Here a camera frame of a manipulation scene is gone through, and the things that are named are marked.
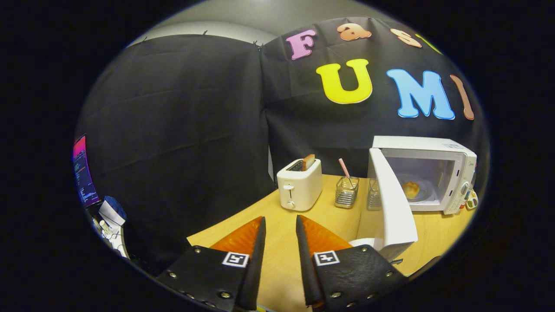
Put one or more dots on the computer monitor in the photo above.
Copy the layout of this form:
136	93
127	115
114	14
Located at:
84	173

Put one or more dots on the blue and white object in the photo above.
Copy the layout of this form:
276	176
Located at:
112	212

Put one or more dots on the toast slice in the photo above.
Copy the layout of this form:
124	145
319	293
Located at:
308	162

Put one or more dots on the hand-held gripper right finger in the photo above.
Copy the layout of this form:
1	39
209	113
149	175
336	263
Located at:
305	268

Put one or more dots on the white divided bean dish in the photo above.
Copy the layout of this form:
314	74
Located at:
471	201

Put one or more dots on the white microwave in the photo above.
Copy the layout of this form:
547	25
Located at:
433	145

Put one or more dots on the white toaster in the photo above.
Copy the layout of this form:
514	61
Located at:
299	186

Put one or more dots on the golden bread bun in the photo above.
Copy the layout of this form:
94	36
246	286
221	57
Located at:
411	190

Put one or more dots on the glass microwave turntable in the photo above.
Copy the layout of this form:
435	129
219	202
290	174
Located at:
427	190

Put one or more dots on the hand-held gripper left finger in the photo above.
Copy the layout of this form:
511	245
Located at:
253	268

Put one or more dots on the pink striped straw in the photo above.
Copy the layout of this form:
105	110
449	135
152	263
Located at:
344	167

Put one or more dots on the white patterned plate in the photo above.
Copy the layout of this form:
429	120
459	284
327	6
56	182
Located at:
362	242

